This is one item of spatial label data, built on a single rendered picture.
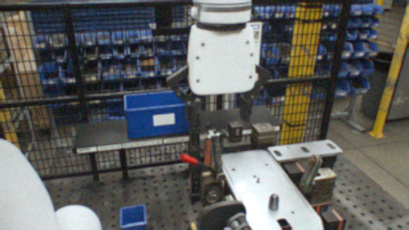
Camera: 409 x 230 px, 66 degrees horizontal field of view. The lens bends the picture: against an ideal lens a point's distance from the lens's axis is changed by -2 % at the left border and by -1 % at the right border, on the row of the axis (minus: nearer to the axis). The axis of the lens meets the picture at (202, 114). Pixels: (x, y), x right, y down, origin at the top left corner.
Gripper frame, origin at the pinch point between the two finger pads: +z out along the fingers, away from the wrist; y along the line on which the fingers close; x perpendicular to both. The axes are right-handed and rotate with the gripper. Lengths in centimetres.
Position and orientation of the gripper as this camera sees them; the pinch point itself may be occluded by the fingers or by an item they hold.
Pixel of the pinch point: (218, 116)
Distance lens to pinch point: 53.3
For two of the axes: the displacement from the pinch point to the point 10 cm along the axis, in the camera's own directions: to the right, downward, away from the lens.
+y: 9.7, -1.0, 2.0
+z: 0.0, 9.0, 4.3
